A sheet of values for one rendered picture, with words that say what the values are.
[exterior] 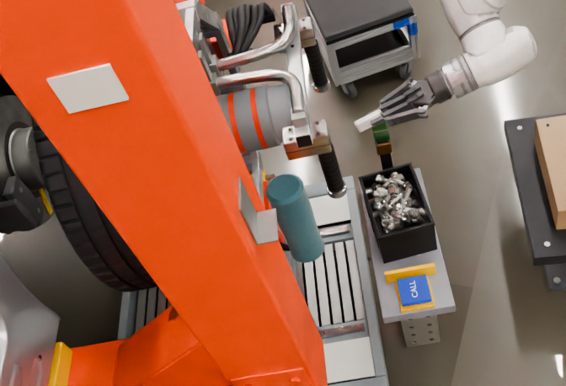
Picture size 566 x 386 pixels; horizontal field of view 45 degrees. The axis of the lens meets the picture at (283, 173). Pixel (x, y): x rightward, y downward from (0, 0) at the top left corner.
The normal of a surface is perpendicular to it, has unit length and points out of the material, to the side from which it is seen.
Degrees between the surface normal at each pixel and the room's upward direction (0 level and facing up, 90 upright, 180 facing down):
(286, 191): 0
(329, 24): 0
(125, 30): 90
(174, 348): 36
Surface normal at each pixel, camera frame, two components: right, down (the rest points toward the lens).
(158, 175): 0.06, 0.75
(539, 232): -0.24, -0.63
